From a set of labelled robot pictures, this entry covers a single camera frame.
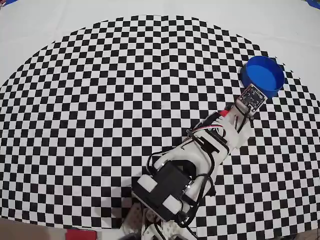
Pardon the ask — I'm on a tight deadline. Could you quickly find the black white checkerboard mat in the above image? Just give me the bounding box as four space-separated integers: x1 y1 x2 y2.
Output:
0 0 320 240

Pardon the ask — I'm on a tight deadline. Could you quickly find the red flat object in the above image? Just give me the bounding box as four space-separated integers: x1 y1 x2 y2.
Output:
65 229 98 240

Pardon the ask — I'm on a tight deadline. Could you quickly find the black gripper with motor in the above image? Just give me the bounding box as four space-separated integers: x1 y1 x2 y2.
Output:
212 110 230 126

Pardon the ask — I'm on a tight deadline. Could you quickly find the black cable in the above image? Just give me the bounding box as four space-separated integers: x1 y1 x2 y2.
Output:
184 222 200 238

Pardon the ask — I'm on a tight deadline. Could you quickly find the blue round box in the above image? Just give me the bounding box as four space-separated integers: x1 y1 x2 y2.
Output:
240 55 286 100

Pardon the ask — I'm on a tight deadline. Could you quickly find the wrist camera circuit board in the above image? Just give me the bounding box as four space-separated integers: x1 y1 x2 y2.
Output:
236 83 267 111

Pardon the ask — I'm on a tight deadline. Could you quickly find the white and red camera mount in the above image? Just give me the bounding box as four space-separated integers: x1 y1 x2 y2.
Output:
223 103 253 150

